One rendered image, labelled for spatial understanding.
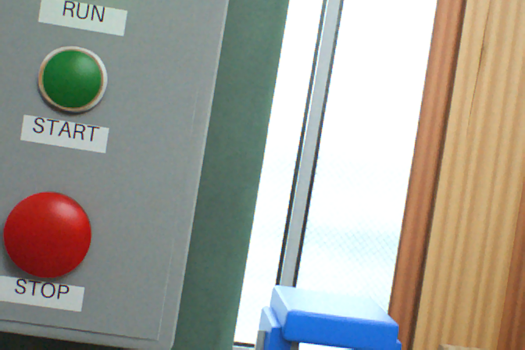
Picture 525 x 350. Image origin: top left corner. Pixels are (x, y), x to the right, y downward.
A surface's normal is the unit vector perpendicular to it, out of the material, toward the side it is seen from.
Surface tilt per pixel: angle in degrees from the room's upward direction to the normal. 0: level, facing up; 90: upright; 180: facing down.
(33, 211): 82
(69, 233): 88
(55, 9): 90
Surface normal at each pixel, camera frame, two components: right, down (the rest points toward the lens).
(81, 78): 0.16, 0.06
